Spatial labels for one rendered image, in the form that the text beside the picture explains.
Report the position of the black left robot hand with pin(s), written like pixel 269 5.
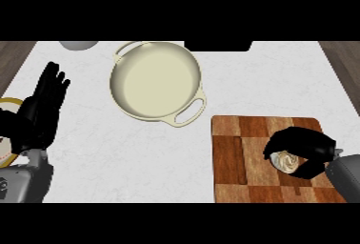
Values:
pixel 45 105

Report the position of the black appliance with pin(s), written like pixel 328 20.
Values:
pixel 217 45

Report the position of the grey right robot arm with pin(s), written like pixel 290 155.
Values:
pixel 346 178

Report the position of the grey round bowl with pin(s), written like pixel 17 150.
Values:
pixel 79 45

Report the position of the white frosted cupcake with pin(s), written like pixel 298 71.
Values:
pixel 285 161

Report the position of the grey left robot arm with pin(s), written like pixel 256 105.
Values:
pixel 24 181

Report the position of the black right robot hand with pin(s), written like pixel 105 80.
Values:
pixel 304 143

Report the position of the yellow-rimmed white plate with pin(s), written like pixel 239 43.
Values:
pixel 6 152

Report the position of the brown checkered wooden cutting board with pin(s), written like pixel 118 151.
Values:
pixel 244 158

